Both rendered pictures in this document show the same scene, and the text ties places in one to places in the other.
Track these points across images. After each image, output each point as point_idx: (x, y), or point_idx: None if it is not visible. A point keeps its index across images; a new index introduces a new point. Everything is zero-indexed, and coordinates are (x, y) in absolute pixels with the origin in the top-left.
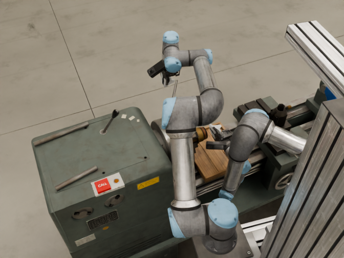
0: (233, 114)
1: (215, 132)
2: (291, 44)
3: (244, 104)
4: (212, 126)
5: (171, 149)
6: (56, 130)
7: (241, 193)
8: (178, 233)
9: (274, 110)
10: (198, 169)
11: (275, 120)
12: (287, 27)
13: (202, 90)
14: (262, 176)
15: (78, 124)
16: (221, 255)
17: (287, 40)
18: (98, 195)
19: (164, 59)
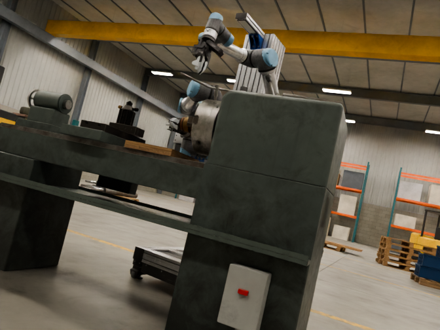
0: (101, 139)
1: (179, 121)
2: (248, 20)
3: (99, 123)
4: (175, 118)
5: (275, 77)
6: (314, 100)
7: (143, 207)
8: None
9: (131, 108)
10: (193, 160)
11: (134, 116)
12: (247, 13)
13: (243, 50)
14: (132, 183)
15: (291, 97)
16: None
17: (247, 19)
18: None
19: (230, 34)
